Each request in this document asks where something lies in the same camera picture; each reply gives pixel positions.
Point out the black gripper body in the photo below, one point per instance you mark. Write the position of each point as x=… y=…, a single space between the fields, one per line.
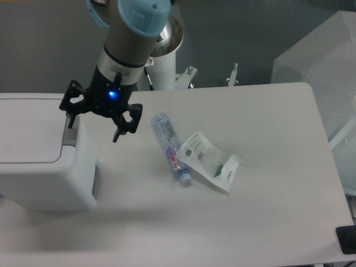
x=104 y=95

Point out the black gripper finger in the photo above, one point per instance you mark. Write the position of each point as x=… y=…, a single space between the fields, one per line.
x=123 y=127
x=74 y=101

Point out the white push-lid trash can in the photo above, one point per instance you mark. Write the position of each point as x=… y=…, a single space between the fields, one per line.
x=46 y=164

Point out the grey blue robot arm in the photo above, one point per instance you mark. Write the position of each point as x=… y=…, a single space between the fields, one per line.
x=134 y=28

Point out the clear plastic water bottle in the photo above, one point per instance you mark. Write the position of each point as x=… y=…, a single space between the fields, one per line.
x=170 y=144

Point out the white plastic packaging bag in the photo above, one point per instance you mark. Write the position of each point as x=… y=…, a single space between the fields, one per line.
x=209 y=161

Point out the translucent plastic covered box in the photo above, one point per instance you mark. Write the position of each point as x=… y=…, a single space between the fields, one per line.
x=325 y=59

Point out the black device at table corner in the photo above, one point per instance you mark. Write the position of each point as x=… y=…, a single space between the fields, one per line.
x=346 y=238

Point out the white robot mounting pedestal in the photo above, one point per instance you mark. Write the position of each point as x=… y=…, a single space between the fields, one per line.
x=160 y=74

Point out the silver clamp screw handle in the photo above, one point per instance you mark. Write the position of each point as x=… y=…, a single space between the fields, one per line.
x=232 y=79

